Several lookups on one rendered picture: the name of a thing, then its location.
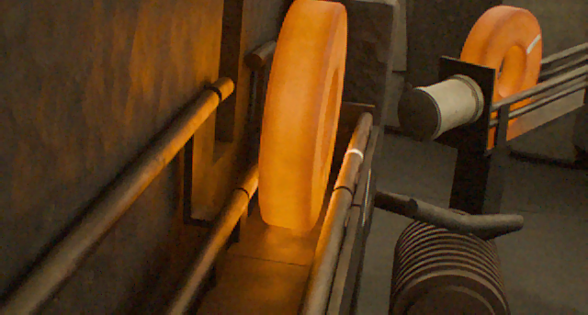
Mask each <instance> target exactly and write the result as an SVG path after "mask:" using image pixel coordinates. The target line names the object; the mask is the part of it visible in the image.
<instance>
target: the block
mask: <svg viewBox="0 0 588 315"><path fill-rule="evenodd" d="M295 1H296V0H290V1H289V5H288V9H289V8H290V7H291V5H292V3H294V2H295ZM315 1H323V2H330V3H337V4H341V5H343V6H345V10H346V14H347V42H346V56H345V74H344V81H343V89H342V97H341V101H344V102H351V103H358V104H365V105H371V106H374V114H373V121H372V126H379V133H378V140H377V147H376V154H375V162H374V169H373V175H372V182H371V189H370V195H371V205H370V212H369V219H368V225H367V236H368V235H369V231H370V225H371V221H372V216H373V209H374V208H373V205H374V197H375V191H376V188H377V181H378V175H379V161H380V155H381V147H382V140H383V133H384V126H385V119H386V113H387V105H388V99H389V91H390V79H391V72H392V65H393V58H394V51H395V44H396V30H397V24H398V16H399V10H400V7H399V3H398V0H315Z"/></svg>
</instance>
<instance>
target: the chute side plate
mask: <svg viewBox="0 0 588 315"><path fill-rule="evenodd" d="M378 133H379V126H372V129H371V133H370V139H369V140H368V144H367V150H366V154H365V157H364V161H363V164H362V168H361V172H360V177H359V183H358V187H357V191H356V193H355V195H354V199H353V203H352V207H351V214H350V221H349V225H348V228H347V233H346V236H345V237H344V240H343V244H342V248H341V252H340V256H339V260H338V264H337V268H336V271H335V275H334V282H333V286H332V290H331V294H330V298H329V302H328V305H327V309H326V313H325V315H349V311H350V306H351V301H352V297H353V293H354V288H355V283H356V274H357V269H358V266H359V261H360V256H361V249H362V241H363V234H364V228H365V222H364V215H365V208H366V215H367V211H368V202H369V194H370V189H371V182H372V175H373V169H374V162H375V154H376V147H377V140H378ZM369 173H370V179H369ZM368 179H369V186H368ZM366 201H367V207H366ZM366 215H365V221H366ZM363 222H364V225H363Z"/></svg>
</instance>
